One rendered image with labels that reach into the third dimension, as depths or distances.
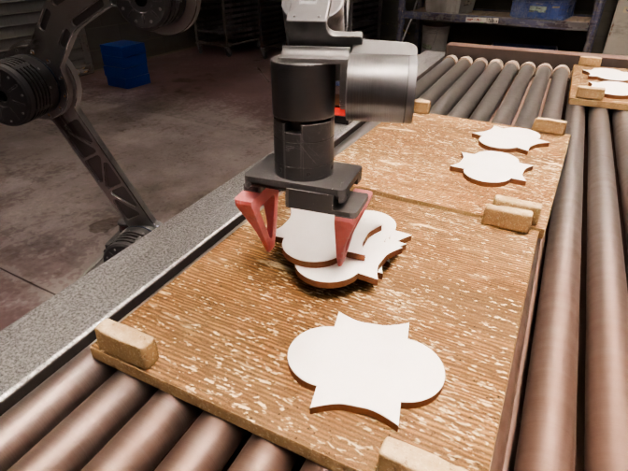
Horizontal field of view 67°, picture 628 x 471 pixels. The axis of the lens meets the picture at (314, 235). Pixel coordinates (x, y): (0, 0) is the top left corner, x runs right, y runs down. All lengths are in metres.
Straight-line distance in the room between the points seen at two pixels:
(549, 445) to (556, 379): 0.07
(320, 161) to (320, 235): 0.12
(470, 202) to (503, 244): 0.11
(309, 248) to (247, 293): 0.08
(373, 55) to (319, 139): 0.08
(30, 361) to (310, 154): 0.33
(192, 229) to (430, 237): 0.32
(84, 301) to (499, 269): 0.46
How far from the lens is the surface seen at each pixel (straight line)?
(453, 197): 0.73
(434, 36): 5.55
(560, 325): 0.55
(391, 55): 0.43
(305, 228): 0.55
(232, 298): 0.51
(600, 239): 0.74
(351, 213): 0.43
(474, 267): 0.58
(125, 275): 0.61
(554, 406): 0.47
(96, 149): 1.76
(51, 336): 0.56
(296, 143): 0.43
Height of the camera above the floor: 1.25
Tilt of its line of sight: 32 degrees down
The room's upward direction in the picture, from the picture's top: straight up
